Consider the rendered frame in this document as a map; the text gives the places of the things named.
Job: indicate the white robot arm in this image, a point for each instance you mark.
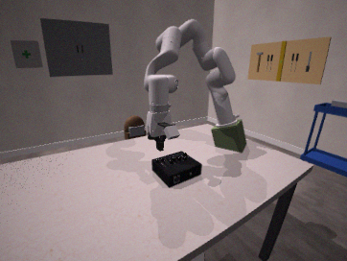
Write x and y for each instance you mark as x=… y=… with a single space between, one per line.
x=159 y=87

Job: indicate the black lighting desk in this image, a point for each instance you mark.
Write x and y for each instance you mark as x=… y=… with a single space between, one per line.
x=176 y=168

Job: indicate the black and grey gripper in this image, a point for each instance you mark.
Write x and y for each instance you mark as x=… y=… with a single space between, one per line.
x=154 y=130

